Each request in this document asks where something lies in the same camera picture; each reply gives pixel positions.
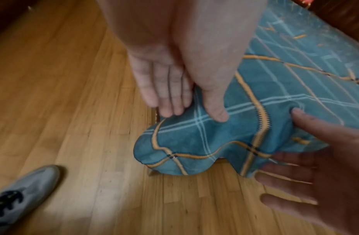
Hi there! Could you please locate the blue plaid bed sheet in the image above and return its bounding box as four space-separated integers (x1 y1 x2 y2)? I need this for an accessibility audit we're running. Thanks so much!
133 0 359 178

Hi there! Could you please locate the person's left hand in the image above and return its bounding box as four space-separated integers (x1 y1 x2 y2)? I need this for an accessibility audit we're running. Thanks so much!
96 0 268 122

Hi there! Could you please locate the person's right hand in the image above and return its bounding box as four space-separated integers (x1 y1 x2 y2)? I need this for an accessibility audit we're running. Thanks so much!
255 108 359 235

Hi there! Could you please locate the person's left shoe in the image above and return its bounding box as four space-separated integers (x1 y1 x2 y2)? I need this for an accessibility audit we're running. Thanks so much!
0 165 62 235

